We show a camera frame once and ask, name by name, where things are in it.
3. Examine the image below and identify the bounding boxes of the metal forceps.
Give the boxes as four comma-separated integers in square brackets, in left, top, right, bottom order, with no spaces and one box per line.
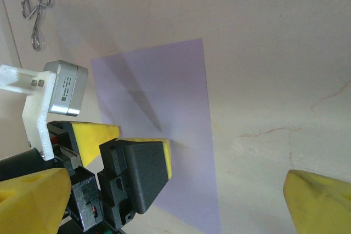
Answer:
[21,0,58,52]

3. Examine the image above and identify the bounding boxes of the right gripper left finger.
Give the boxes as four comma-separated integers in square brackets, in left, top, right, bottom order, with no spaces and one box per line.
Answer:
[0,168,71,234]

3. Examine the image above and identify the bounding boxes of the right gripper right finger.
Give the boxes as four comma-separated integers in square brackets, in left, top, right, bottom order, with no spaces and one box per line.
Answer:
[284,169,351,234]

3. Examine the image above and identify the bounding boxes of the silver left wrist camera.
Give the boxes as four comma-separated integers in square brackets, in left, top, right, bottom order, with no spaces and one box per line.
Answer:
[43,60,89,116]

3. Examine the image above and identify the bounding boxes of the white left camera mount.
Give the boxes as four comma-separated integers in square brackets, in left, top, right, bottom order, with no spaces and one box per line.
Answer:
[0,64,60,161]

